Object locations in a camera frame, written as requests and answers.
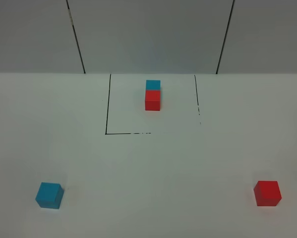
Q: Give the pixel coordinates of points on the blue template cube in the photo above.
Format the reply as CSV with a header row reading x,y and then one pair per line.
x,y
154,85

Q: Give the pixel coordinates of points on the red template cube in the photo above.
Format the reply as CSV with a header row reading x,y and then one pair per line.
x,y
152,100

